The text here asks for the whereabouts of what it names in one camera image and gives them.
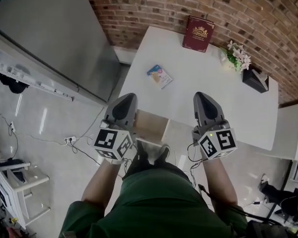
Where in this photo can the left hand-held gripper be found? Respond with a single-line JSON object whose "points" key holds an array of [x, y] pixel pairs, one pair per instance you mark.
{"points": [[105, 139]]}

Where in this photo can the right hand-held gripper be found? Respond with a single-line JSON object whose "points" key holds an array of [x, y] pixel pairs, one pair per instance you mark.
{"points": [[223, 140]]}

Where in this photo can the white wooden drawer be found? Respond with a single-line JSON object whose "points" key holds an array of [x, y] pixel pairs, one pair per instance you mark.
{"points": [[149, 126]]}

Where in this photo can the person's left forearm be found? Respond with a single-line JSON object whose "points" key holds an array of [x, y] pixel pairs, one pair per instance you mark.
{"points": [[101, 185]]}

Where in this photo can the person's right forearm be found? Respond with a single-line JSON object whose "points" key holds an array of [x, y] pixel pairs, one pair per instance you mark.
{"points": [[219, 182]]}

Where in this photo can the white desk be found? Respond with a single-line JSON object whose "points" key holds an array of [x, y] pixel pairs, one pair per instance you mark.
{"points": [[201, 83]]}

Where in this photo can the person's left shoe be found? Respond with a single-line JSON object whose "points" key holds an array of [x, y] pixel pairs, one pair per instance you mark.
{"points": [[146, 145]]}

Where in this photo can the black tissue box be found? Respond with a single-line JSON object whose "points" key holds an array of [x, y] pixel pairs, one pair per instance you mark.
{"points": [[253, 82]]}

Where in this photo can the person's black trousers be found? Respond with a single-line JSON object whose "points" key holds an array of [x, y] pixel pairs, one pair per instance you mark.
{"points": [[139, 165]]}

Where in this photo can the white power strip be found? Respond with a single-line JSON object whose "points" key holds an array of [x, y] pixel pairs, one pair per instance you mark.
{"points": [[70, 139]]}

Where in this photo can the potted white flowers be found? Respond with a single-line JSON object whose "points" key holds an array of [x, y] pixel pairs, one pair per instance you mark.
{"points": [[238, 57]]}

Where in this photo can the dark red book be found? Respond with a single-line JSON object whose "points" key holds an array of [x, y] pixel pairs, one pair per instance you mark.
{"points": [[197, 33]]}

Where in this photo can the white shelving rack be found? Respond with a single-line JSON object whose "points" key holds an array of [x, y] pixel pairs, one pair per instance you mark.
{"points": [[39, 84]]}

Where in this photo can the person's green shirt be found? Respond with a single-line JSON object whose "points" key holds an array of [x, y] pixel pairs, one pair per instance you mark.
{"points": [[151, 207]]}

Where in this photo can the grey refrigerator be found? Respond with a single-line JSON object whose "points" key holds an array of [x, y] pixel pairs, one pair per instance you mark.
{"points": [[52, 33]]}

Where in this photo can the white socket adapter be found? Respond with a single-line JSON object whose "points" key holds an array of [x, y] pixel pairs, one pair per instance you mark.
{"points": [[12, 126]]}

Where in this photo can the dark blue cloth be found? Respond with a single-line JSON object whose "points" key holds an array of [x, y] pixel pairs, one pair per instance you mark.
{"points": [[13, 163]]}

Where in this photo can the black waist pack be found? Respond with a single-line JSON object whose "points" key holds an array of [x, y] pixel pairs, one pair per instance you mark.
{"points": [[265, 230]]}

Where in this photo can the white chair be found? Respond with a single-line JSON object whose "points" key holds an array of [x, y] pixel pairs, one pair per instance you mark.
{"points": [[12, 195]]}

